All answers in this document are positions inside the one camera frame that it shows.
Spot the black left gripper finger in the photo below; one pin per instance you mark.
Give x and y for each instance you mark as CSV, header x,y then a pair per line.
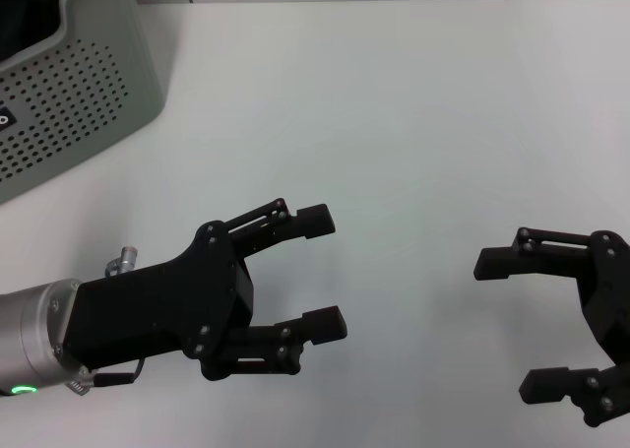
x,y
322,327
315,221

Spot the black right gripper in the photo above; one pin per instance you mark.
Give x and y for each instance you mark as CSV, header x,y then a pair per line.
x,y
610,300

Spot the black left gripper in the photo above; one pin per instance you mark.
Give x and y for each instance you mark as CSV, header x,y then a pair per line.
x,y
147,305

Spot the grey-green perforated storage box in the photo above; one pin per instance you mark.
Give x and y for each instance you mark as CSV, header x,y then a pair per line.
x,y
98,98

